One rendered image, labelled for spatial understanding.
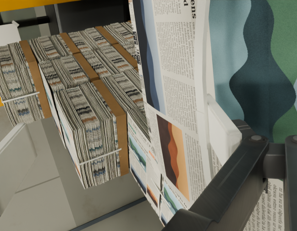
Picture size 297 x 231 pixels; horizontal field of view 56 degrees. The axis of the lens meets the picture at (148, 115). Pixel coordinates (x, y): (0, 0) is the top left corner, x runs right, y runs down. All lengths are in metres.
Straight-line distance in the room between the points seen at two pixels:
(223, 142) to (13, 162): 0.13
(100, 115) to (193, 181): 0.85
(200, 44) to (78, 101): 1.05
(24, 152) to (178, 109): 0.15
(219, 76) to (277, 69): 0.05
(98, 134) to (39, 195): 2.27
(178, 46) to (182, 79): 0.03
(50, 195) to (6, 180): 3.14
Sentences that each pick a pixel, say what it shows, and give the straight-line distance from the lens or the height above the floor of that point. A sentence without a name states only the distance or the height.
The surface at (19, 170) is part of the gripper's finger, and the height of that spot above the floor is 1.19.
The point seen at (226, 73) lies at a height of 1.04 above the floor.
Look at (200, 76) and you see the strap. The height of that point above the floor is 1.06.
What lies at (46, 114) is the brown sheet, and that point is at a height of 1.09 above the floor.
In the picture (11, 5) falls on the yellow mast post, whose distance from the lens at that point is 2.02.
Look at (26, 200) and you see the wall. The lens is 3.35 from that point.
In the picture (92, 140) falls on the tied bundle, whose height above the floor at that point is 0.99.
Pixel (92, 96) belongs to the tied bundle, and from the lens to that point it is 1.22.
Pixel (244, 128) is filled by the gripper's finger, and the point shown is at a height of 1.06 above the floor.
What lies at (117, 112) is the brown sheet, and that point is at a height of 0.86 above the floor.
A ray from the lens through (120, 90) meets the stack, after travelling 1.25.
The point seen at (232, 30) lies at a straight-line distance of 0.19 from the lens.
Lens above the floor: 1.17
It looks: 22 degrees down
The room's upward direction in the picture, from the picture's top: 108 degrees counter-clockwise
